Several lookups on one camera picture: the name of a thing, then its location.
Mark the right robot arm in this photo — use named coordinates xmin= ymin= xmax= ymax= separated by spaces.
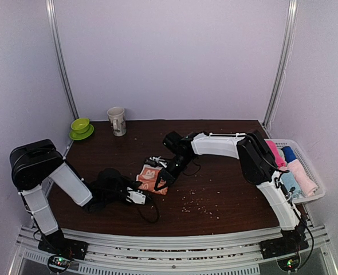
xmin=154 ymin=131 xmax=309 ymax=258

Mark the green plastic bowl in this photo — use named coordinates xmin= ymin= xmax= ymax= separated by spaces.
xmin=70 ymin=118 xmax=90 ymax=134

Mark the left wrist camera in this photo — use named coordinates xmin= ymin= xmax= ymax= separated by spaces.
xmin=125 ymin=187 xmax=151 ymax=205

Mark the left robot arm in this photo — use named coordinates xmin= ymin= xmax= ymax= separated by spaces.
xmin=10 ymin=139 xmax=146 ymax=258

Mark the dark blue rolled towel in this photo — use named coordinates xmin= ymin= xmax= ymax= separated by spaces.
xmin=281 ymin=146 xmax=297 ymax=163

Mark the green plastic plate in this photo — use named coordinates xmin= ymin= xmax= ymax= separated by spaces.
xmin=69 ymin=124 xmax=95 ymax=141

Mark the blue cartoon rolled towel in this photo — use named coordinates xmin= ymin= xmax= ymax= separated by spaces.
xmin=281 ymin=172 xmax=301 ymax=199

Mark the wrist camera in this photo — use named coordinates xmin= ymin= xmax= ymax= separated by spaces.
xmin=144 ymin=131 xmax=187 ymax=170
xmin=125 ymin=187 xmax=151 ymax=205

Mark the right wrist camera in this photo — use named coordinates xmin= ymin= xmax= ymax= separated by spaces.
xmin=144 ymin=131 xmax=187 ymax=170

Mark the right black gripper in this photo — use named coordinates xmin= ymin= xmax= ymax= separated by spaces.
xmin=155 ymin=154 xmax=194 ymax=192

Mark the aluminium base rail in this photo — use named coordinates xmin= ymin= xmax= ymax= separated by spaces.
xmin=6 ymin=222 xmax=338 ymax=274

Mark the pink microfiber towel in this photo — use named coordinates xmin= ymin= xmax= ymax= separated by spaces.
xmin=266 ymin=139 xmax=286 ymax=168

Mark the aluminium frame post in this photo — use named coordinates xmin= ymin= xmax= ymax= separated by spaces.
xmin=45 ymin=0 xmax=78 ymax=120
xmin=262 ymin=0 xmax=299 ymax=132

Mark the orange patterned towel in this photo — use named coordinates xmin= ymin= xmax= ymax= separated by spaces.
xmin=136 ymin=164 xmax=168 ymax=195

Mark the left aluminium frame post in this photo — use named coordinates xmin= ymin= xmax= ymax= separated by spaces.
xmin=45 ymin=0 xmax=78 ymax=120

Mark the right aluminium frame post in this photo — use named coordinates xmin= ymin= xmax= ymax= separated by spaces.
xmin=262 ymin=0 xmax=299 ymax=132

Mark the light pink rolled towel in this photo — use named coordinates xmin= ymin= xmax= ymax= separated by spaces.
xmin=287 ymin=159 xmax=318 ymax=197

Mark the beige ceramic mug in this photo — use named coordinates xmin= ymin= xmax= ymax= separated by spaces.
xmin=107 ymin=107 xmax=127 ymax=137

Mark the white plastic basket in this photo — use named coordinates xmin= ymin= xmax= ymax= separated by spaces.
xmin=270 ymin=139 xmax=326 ymax=204

